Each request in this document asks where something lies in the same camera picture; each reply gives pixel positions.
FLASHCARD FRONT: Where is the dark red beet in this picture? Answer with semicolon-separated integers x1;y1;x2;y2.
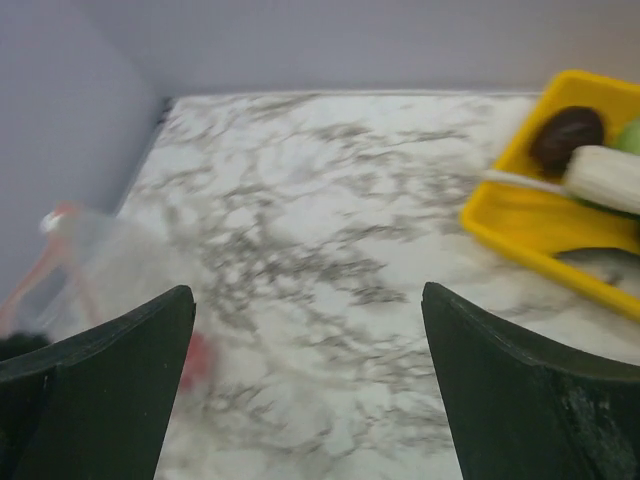
529;106;605;177

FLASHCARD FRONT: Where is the silver fish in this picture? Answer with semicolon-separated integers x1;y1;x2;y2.
553;247;639;289

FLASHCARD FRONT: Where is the green cabbage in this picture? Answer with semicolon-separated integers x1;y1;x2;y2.
611;117;640;156

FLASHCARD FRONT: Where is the clear pink zip top bag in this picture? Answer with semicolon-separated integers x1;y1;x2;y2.
0;199;221;396

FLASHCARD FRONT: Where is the white green leek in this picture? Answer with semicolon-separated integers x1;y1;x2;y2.
483;146;639;217

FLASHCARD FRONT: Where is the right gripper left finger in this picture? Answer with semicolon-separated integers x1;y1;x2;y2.
1;286;195;480

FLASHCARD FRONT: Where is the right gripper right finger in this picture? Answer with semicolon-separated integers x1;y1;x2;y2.
421;282;639;479

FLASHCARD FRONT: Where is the yellow plastic tray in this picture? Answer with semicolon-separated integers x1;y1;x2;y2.
460;70;639;320

